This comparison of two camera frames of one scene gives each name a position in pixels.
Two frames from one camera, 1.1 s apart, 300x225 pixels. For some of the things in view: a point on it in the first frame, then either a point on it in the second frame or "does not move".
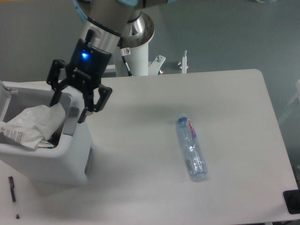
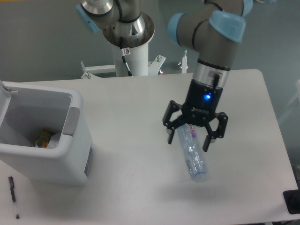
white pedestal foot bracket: x=183 y=63 does not move
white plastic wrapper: x=30 y=125 → x=54 y=140
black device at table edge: x=292 y=200 does not move
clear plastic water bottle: x=197 y=164 does not move
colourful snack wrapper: x=46 y=144 → x=42 y=141
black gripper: x=86 y=68 → x=201 y=107
